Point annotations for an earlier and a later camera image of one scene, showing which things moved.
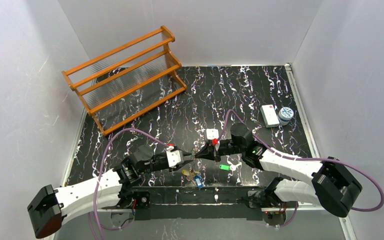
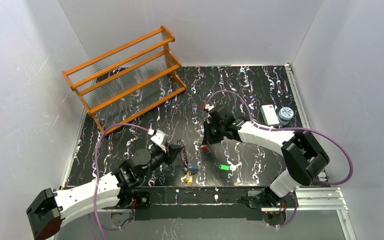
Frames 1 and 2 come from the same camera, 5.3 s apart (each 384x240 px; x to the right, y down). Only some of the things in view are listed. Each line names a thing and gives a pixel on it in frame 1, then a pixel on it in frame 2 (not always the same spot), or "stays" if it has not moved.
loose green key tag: [224, 167] stays
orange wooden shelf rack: [120, 86] stays
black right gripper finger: [208, 152] → [212, 133]
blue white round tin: [285, 114] stays
